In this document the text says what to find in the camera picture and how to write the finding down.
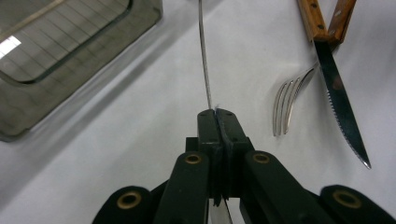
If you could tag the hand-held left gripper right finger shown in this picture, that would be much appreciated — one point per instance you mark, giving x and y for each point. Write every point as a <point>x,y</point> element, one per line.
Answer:
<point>232,133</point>

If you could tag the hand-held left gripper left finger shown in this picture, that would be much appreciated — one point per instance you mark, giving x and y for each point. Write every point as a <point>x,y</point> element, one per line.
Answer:
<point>208,133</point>

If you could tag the silver metal spoon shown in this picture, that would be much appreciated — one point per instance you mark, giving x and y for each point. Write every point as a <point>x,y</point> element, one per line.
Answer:
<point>204,56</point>

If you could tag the smoky transparent plastic bin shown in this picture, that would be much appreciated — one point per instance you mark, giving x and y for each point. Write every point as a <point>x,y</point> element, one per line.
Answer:
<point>93,59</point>

